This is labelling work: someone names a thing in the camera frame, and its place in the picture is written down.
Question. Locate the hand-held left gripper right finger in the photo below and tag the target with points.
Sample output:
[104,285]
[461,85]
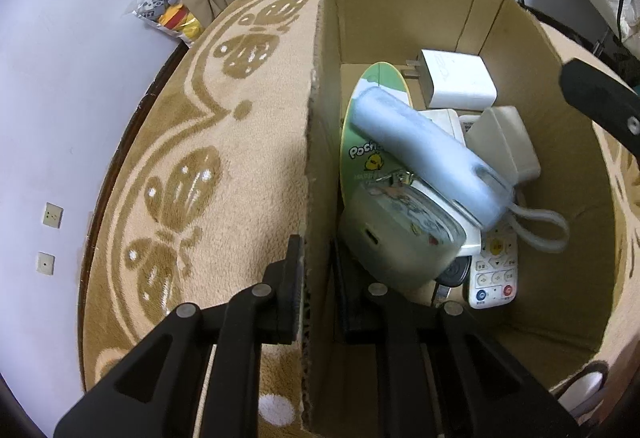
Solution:
[357,313]

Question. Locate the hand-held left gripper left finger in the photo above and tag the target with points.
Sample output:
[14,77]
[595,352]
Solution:
[285,308]

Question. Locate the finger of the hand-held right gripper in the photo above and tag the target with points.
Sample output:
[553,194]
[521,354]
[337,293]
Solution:
[600,97]

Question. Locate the clear sticker earbuds case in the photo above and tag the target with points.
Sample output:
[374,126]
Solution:
[395,238]

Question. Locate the bunch of keys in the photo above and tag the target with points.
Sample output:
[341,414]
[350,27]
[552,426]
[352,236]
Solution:
[455,273]

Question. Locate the small cream charger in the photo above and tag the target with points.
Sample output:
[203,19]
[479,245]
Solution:
[502,147]

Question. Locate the white remote control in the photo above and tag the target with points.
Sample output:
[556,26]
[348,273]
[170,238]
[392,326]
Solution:
[492,278]

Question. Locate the large white charger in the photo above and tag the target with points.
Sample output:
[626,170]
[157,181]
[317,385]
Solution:
[460,80]

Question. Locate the brown cardboard box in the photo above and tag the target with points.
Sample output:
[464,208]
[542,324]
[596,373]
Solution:
[565,238]

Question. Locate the round green fan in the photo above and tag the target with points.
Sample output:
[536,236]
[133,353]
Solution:
[372,142]

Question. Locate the light blue utility knife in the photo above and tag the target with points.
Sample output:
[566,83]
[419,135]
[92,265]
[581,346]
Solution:
[420,152]

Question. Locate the beige printed blanket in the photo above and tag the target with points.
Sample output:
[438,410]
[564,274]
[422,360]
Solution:
[225,167]

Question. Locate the clear bag of plush toys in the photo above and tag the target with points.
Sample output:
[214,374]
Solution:
[165,10]

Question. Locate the cream wall socket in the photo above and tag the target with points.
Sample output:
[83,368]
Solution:
[45,263]
[51,216]

